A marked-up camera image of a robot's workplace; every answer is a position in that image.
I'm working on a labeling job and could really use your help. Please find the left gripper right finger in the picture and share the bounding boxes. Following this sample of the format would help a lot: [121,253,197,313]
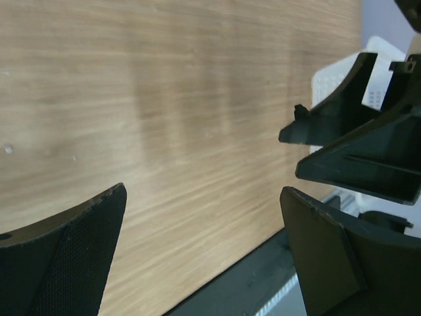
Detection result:
[280,187,420,315]

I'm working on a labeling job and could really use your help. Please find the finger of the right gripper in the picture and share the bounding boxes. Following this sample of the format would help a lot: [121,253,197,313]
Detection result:
[295,55,420,204]
[278,52,380,145]

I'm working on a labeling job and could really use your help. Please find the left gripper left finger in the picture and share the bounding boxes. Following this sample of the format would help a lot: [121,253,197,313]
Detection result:
[1,183,127,315]

